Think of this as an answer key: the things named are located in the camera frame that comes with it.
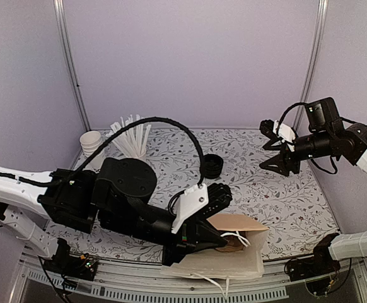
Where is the floral tablecloth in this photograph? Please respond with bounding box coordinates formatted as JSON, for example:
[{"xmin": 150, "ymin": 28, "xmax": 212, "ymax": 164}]
[{"xmin": 46, "ymin": 128, "xmax": 339, "ymax": 263}]

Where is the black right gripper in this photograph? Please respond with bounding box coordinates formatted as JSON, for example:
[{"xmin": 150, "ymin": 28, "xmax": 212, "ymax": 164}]
[{"xmin": 259, "ymin": 129, "xmax": 333, "ymax": 176}]

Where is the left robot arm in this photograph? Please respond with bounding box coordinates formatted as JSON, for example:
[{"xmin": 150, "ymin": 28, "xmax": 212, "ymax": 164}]
[{"xmin": 0, "ymin": 158, "xmax": 232, "ymax": 274}]

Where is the brown paper bag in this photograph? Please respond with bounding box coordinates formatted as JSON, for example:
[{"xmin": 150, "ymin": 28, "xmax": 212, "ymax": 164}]
[{"xmin": 161, "ymin": 213, "xmax": 269, "ymax": 300}]

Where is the brown cardboard cup carrier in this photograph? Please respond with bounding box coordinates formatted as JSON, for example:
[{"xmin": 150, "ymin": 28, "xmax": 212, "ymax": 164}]
[{"xmin": 216, "ymin": 235, "xmax": 245, "ymax": 253}]

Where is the left aluminium frame post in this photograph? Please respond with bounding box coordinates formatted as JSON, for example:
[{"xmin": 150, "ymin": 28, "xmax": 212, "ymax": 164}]
[{"xmin": 53, "ymin": 0, "xmax": 91, "ymax": 131}]

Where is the stack of black cup lids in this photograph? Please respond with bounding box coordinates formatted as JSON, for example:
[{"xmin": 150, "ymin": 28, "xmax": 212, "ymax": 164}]
[{"xmin": 204, "ymin": 154, "xmax": 224, "ymax": 179}]

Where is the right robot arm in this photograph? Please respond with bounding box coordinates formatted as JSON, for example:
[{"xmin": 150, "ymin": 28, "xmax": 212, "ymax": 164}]
[{"xmin": 259, "ymin": 97, "xmax": 367, "ymax": 275}]

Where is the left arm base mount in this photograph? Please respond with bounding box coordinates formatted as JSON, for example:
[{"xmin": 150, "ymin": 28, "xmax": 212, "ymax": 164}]
[{"xmin": 40, "ymin": 238, "xmax": 98, "ymax": 302}]

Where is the aluminium front rail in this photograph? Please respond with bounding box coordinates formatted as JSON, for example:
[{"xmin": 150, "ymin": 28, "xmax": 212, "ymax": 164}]
[{"xmin": 7, "ymin": 248, "xmax": 367, "ymax": 302}]

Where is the stack of white paper cups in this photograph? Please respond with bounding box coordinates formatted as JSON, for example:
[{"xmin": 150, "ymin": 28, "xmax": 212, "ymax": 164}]
[{"xmin": 79, "ymin": 131, "xmax": 103, "ymax": 158}]

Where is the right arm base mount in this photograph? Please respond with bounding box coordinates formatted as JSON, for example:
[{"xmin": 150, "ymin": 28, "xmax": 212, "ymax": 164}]
[{"xmin": 284, "ymin": 233, "xmax": 341, "ymax": 297}]

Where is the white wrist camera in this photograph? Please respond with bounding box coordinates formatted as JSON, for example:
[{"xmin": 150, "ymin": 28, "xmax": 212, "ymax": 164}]
[
  {"xmin": 259, "ymin": 120, "xmax": 296, "ymax": 150},
  {"xmin": 170, "ymin": 182, "xmax": 233, "ymax": 234}
]

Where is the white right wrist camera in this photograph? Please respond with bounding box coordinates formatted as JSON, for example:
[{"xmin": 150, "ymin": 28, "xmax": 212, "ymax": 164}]
[{"xmin": 259, "ymin": 120, "xmax": 296, "ymax": 150}]

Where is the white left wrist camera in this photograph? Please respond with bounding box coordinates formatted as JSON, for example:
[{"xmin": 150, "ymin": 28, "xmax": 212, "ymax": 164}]
[{"xmin": 170, "ymin": 182, "xmax": 233, "ymax": 234}]

